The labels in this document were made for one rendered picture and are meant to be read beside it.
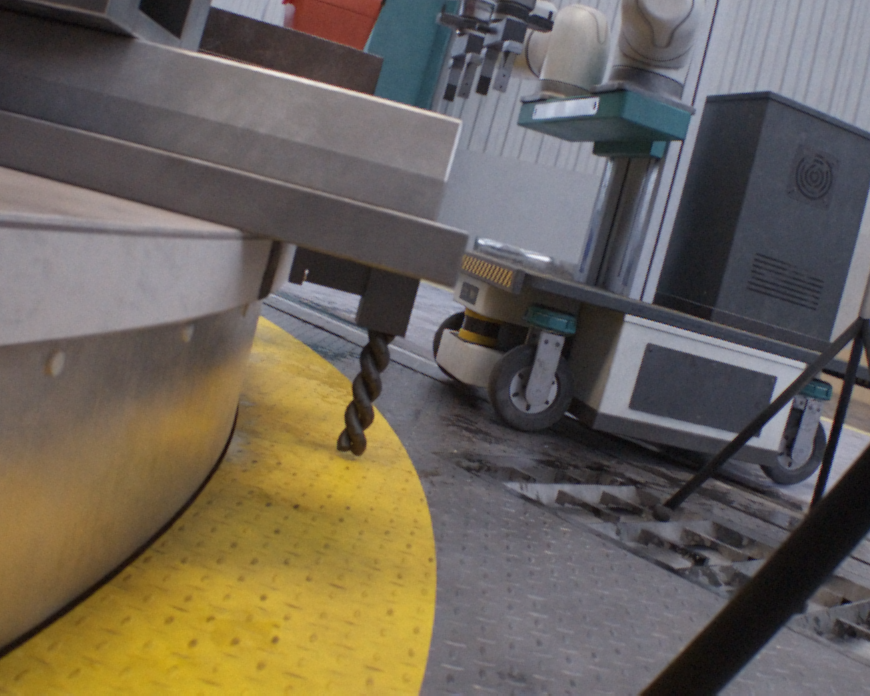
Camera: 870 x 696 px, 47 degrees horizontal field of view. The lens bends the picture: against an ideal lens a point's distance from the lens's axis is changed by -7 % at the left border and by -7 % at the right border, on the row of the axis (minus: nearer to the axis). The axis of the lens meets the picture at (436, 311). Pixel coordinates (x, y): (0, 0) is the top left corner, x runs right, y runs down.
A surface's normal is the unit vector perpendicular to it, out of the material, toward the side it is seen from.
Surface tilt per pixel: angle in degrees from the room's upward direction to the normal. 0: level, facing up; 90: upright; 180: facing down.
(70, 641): 0
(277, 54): 90
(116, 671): 0
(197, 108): 72
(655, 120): 90
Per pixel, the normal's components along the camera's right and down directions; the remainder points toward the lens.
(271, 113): 0.09, -0.22
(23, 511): 0.96, 0.27
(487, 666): 0.26, -0.96
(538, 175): -0.72, -0.15
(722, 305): 0.24, 0.14
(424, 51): 0.64, 0.24
